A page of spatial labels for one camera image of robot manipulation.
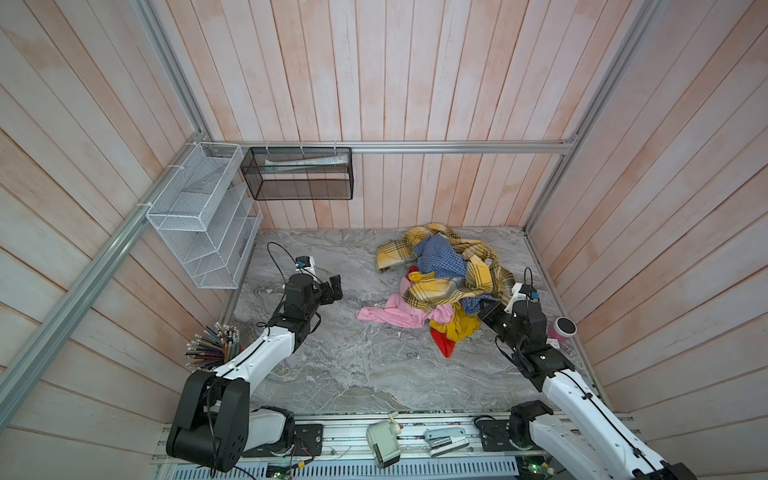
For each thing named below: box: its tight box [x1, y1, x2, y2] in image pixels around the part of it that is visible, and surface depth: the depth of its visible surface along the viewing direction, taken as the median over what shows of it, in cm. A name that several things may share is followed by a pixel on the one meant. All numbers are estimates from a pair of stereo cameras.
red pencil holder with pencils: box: [185, 322, 244, 370], surface depth 76 cm
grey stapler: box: [424, 427, 470, 458], surface depth 73 cm
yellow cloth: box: [429, 302, 481, 342], surface depth 87 cm
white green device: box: [366, 412, 404, 468], surface depth 70 cm
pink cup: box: [547, 316, 577, 343], surface depth 90 cm
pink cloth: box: [356, 277, 454, 329], surface depth 95 cm
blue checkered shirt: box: [412, 234, 495, 315], surface depth 86 cm
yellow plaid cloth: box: [376, 224, 516, 313], surface depth 86 cm
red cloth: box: [430, 327, 456, 358], surface depth 90 cm
